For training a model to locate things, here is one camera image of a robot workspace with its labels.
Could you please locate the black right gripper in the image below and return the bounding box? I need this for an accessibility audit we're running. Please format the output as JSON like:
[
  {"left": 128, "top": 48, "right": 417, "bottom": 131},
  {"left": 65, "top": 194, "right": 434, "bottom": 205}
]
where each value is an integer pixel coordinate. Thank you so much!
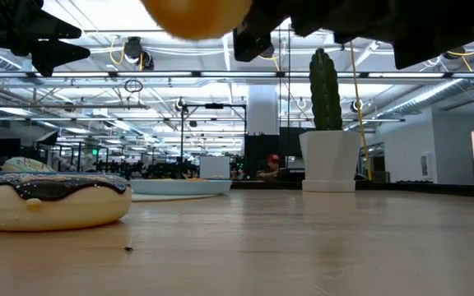
[{"left": 232, "top": 0, "right": 399, "bottom": 62}]

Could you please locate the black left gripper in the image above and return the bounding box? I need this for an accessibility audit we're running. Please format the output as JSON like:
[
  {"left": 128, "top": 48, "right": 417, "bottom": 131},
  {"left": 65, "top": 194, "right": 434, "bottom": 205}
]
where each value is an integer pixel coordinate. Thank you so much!
[{"left": 0, "top": 0, "right": 92, "bottom": 78}]

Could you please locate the large white iced donut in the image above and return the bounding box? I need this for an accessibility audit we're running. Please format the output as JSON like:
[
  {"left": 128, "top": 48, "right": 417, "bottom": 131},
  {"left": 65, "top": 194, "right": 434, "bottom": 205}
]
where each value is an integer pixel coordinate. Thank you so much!
[{"left": 140, "top": 0, "right": 254, "bottom": 41}]

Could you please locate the large green iced donut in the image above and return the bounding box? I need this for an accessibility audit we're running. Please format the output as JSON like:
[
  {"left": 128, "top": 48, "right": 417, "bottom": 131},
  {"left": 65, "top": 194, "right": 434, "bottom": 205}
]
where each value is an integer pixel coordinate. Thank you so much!
[{"left": 1, "top": 156, "right": 56, "bottom": 173}]

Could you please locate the large chocolate iced donut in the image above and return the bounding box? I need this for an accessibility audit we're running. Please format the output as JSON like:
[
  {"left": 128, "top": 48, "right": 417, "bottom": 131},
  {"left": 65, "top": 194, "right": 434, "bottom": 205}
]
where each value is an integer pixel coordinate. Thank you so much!
[{"left": 0, "top": 172, "right": 133, "bottom": 233}]

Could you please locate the green cactus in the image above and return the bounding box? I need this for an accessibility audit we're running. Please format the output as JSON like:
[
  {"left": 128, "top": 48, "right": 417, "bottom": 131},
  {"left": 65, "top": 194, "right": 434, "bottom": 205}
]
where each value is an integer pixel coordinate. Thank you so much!
[{"left": 309, "top": 48, "right": 344, "bottom": 132}]

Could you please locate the black monitor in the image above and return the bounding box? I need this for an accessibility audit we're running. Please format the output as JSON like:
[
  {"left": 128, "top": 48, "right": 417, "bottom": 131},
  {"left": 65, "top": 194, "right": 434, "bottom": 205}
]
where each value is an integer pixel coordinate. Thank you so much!
[{"left": 0, "top": 137, "right": 21, "bottom": 158}]

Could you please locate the black tall cabinet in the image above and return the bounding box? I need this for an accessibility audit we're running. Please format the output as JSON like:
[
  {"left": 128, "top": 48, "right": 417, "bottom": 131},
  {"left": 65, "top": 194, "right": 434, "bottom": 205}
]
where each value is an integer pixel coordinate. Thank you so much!
[{"left": 244, "top": 133, "right": 281, "bottom": 178}]

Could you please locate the person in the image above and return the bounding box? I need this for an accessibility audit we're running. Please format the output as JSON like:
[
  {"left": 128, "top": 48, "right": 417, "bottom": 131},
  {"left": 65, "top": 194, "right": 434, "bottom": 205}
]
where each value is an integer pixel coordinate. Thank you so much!
[{"left": 256, "top": 154, "right": 287, "bottom": 181}]

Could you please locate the white faceted plant pot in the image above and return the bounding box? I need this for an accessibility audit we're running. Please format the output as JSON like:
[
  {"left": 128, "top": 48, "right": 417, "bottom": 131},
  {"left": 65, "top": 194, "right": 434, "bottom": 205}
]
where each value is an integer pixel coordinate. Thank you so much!
[{"left": 298, "top": 130, "right": 363, "bottom": 193}]

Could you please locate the light blue plate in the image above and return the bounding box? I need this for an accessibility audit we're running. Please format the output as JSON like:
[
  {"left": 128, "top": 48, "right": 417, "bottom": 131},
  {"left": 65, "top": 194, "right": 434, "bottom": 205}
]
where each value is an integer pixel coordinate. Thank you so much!
[{"left": 129, "top": 178, "right": 233, "bottom": 197}]

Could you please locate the black camera stand frame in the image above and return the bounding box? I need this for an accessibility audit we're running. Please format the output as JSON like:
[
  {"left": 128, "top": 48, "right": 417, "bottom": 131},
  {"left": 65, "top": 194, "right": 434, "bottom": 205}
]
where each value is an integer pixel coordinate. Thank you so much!
[{"left": 174, "top": 97, "right": 247, "bottom": 165}]

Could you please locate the yellow hanging cable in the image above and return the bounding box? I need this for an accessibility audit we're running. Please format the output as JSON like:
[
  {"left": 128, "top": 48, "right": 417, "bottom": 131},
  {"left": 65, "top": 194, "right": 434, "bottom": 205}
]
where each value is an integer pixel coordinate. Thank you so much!
[{"left": 349, "top": 40, "right": 373, "bottom": 181}]

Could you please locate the silver ventilation duct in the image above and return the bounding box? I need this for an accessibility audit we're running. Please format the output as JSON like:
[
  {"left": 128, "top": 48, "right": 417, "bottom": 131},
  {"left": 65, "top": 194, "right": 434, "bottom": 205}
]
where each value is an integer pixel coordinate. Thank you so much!
[{"left": 376, "top": 77, "right": 468, "bottom": 120}]

